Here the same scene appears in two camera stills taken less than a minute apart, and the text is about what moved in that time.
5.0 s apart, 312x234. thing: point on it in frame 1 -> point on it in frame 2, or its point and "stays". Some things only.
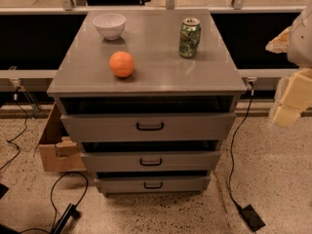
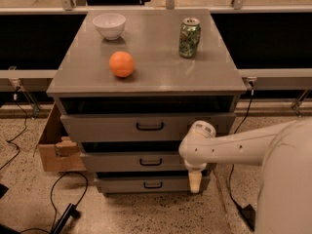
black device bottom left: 70,211 stays
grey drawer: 150,161 stays
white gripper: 302,44 -> 191,150
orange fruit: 122,63 stays
